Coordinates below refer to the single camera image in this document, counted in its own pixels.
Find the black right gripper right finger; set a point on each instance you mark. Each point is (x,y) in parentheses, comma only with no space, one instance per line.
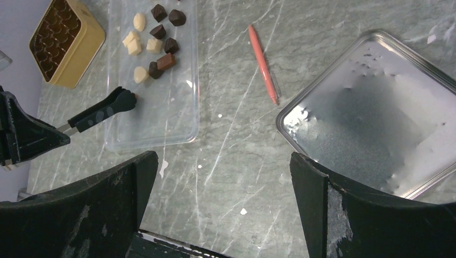
(344,218)

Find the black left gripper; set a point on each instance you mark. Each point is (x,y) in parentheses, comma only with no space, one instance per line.
(23,137)

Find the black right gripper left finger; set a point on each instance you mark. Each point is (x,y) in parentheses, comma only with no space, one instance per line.
(97,216)

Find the gold chocolate tin box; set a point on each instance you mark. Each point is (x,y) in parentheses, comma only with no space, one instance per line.
(65,42)

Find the black metal tongs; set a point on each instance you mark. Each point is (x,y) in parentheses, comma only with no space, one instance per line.
(119,100)

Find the white cube chocolate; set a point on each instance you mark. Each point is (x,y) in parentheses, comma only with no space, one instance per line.
(154,45)
(132,35)
(134,47)

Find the white heart chocolate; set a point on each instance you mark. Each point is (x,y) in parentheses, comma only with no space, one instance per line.
(140,74)

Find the dark round chocolate lower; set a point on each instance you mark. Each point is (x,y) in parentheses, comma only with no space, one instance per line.
(153,70)

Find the white oval chocolate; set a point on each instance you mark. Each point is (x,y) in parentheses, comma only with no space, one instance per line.
(139,22)

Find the dark chocolate centre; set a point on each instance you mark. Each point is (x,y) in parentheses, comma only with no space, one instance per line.
(158,32)

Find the dark chocolate right lower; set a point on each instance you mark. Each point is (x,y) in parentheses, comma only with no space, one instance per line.
(171,46)

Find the dark chocolate upper middle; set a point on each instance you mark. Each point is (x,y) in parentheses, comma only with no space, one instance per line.
(159,13)

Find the dark heart chocolate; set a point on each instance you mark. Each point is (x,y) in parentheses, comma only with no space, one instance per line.
(177,17)

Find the silver tin lid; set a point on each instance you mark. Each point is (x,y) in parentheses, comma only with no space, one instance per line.
(379,114)

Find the clear plastic tray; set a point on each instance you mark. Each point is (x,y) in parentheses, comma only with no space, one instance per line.
(167,109)

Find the red pen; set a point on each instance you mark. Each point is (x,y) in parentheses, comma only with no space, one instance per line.
(262,64)

